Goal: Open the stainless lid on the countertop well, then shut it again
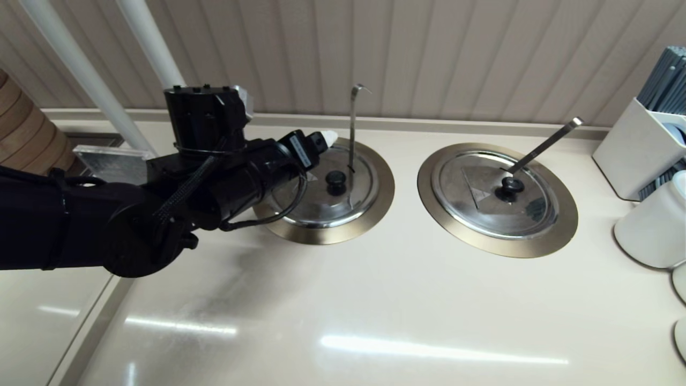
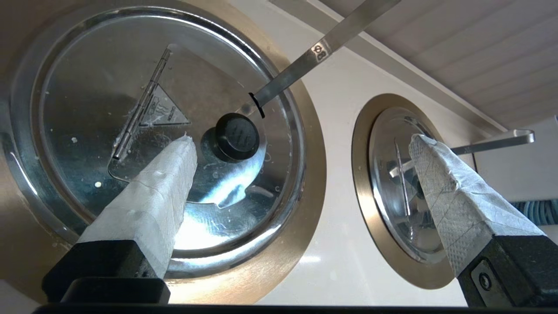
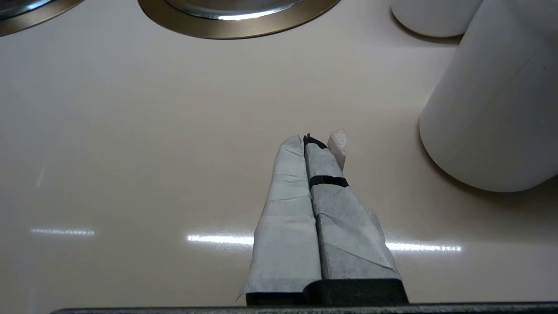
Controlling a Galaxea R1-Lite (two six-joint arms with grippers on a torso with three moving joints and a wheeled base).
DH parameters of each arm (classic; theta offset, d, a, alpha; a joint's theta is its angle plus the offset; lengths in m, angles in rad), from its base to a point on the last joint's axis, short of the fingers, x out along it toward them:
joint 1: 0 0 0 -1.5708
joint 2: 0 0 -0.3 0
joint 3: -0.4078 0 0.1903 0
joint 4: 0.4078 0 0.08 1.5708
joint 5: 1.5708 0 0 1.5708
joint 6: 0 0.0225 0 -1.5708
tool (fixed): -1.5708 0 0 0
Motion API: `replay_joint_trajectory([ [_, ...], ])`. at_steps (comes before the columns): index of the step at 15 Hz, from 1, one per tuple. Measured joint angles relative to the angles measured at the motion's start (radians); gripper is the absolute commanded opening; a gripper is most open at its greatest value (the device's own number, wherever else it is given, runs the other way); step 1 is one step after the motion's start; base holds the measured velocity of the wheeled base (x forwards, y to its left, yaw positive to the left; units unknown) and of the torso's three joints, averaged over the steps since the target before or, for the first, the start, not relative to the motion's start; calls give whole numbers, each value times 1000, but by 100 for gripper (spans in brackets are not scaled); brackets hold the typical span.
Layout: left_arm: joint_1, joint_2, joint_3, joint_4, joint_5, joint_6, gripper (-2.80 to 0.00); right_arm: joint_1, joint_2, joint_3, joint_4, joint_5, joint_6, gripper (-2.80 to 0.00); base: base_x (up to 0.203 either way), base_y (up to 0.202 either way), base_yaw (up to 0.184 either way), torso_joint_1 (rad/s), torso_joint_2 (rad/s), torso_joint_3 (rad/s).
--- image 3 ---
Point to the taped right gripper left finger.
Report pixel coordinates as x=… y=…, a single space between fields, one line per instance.
x=287 y=226

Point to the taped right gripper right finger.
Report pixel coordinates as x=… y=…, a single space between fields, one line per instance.
x=348 y=244

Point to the steel lid with black knob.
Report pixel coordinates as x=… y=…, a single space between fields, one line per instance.
x=234 y=8
x=13 y=6

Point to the white ceramic cup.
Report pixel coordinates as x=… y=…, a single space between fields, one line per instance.
x=491 y=109

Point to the white ceramic jar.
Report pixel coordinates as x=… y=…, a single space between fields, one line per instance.
x=435 y=17

